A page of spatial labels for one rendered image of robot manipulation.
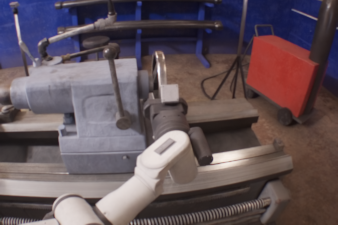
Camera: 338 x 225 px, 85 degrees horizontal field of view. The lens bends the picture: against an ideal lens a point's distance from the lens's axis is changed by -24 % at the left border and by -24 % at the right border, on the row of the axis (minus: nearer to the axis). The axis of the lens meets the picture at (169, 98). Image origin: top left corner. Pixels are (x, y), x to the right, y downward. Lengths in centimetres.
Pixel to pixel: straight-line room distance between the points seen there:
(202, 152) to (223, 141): 65
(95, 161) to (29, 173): 29
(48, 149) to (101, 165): 41
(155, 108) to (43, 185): 48
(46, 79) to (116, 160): 34
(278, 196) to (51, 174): 85
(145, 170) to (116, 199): 8
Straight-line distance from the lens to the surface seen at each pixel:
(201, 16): 380
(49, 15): 395
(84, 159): 78
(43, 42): 91
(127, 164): 79
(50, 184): 83
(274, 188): 96
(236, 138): 117
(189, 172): 51
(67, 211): 45
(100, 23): 91
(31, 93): 76
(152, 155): 46
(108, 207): 45
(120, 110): 66
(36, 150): 117
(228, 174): 83
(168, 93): 62
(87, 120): 73
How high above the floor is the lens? 146
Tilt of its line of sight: 32 degrees down
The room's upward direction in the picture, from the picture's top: 2 degrees clockwise
